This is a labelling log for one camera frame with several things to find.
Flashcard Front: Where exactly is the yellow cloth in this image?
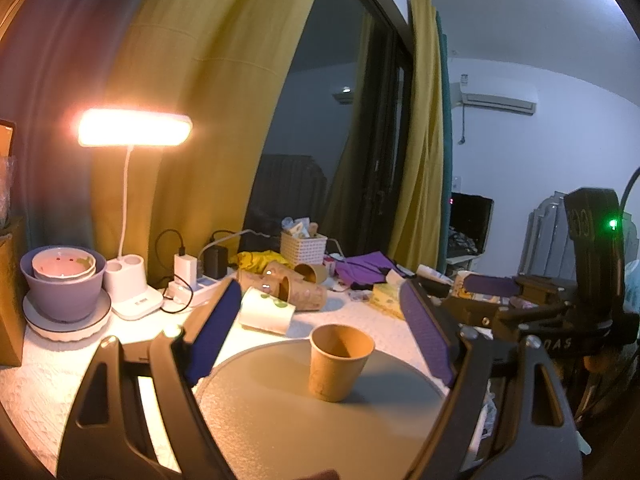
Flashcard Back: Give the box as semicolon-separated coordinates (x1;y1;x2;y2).
236;250;292;272

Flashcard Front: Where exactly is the purple cloth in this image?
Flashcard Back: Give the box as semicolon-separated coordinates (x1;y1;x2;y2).
334;253;407;291

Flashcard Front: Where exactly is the cardboard box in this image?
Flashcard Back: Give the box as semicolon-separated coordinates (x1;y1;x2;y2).
0;215;27;367

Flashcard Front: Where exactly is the yellow tissue box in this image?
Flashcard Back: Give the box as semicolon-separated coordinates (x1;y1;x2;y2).
372;282;408;320

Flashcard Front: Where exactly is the patterned brown paper cup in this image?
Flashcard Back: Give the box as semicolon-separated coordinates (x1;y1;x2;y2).
237;260;297;292
294;262;329;286
267;275;329;313

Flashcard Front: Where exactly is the white air conditioner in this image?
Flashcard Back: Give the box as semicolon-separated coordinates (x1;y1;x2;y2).
460;80;539;117

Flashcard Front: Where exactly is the wide yellow curtain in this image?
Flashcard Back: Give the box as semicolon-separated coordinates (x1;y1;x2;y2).
87;0;333;283

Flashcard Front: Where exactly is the grey round plate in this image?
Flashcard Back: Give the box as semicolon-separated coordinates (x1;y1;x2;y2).
22;287;112;343

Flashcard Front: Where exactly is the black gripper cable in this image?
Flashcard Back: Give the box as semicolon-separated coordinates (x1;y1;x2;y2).
619;166;640;213

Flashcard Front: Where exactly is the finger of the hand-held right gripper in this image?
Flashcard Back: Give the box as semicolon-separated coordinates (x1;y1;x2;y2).
462;274;576;307
425;282;566;333

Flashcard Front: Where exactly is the black charger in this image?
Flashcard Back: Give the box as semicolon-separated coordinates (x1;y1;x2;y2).
204;246;230;280

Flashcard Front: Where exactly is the white woven basket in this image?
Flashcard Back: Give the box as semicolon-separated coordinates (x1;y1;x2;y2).
280;230;328;267

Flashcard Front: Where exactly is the black monitor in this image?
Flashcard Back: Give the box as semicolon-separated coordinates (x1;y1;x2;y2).
450;192;495;257

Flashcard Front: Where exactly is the yellow printed box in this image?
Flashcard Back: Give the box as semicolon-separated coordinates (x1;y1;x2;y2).
452;270;482;302

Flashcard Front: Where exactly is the white power strip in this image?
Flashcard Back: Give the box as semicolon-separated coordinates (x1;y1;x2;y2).
166;271;237;307

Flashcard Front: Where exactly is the white desk lamp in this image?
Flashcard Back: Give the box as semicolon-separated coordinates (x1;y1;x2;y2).
77;108;193;319

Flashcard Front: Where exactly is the white charger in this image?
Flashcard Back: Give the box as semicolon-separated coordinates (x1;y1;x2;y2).
174;254;202;287

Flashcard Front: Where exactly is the white cable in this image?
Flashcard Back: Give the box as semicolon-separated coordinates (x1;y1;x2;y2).
199;229;273;261

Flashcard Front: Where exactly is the grey round tray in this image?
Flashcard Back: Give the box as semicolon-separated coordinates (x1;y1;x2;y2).
192;337;447;480

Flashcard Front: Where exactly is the clear plastic wrap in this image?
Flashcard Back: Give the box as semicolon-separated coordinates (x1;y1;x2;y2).
0;155;18;227

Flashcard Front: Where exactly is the plain brown paper cup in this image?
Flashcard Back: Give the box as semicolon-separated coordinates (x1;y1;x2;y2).
308;324;376;403

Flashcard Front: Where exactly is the white bowl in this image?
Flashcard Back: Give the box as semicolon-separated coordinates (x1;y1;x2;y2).
32;249;97;282

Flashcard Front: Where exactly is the narrow yellow curtain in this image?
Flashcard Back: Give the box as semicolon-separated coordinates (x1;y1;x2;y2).
387;0;447;273

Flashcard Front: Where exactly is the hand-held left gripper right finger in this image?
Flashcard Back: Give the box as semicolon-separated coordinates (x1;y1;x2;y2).
400;279;583;480

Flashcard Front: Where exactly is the purple bowl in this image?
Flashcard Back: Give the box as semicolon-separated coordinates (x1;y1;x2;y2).
20;246;107;323

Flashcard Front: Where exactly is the glass sliding door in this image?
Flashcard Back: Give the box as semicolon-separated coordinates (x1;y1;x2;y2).
242;0;418;263

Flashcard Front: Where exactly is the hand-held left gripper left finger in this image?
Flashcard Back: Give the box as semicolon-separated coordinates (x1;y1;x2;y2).
57;277;243;480

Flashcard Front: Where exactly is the teal curtain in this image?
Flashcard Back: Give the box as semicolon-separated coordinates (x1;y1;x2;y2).
434;10;455;273

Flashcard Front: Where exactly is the grey chair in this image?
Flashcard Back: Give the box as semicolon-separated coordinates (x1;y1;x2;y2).
520;192;573;280

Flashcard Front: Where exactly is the white paper cup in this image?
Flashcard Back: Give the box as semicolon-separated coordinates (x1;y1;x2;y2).
238;287;297;336

